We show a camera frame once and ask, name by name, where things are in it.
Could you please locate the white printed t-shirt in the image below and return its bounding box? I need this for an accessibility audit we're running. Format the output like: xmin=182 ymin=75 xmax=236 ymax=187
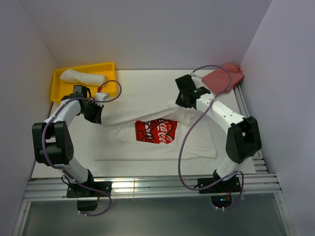
xmin=94 ymin=105 xmax=217 ymax=161

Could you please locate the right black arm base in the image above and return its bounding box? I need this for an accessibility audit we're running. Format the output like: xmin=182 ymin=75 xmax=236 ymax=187
xmin=193 ymin=176 xmax=244 ymax=211

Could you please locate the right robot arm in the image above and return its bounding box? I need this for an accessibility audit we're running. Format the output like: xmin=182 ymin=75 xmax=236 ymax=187
xmin=175 ymin=74 xmax=262 ymax=192

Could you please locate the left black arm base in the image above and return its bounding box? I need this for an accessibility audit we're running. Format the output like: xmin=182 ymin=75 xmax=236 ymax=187
xmin=61 ymin=172 xmax=112 ymax=216

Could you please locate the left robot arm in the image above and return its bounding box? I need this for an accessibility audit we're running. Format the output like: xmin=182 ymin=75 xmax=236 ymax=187
xmin=32 ymin=85 xmax=103 ymax=196

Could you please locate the pink folded t-shirt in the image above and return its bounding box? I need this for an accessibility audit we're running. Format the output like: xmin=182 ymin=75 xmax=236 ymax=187
xmin=201 ymin=62 xmax=244 ymax=95

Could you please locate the yellow plastic tray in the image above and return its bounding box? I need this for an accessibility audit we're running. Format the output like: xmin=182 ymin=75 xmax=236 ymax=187
xmin=51 ymin=62 xmax=116 ymax=104

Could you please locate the rolled white t-shirt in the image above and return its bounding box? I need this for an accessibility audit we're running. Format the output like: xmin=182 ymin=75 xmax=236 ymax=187
xmin=60 ymin=69 xmax=107 ymax=86

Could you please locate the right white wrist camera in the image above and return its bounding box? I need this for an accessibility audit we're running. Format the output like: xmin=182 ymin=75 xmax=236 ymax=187
xmin=190 ymin=73 xmax=202 ymax=88

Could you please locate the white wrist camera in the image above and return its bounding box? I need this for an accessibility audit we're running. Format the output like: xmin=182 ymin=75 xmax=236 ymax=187
xmin=190 ymin=73 xmax=202 ymax=88
xmin=94 ymin=92 xmax=110 ymax=102

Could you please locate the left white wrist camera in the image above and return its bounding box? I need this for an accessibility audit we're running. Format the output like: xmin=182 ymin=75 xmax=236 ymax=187
xmin=94 ymin=92 xmax=110 ymax=102

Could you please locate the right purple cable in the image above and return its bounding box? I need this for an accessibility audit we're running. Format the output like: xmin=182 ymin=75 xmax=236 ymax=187
xmin=177 ymin=64 xmax=245 ymax=210

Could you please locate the aluminium front rail frame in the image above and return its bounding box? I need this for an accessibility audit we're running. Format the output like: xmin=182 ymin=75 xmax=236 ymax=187
xmin=13 ymin=173 xmax=296 ymax=236

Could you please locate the aluminium right side rail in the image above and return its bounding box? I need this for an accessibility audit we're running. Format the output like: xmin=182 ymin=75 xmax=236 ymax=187
xmin=233 ymin=85 xmax=269 ymax=174

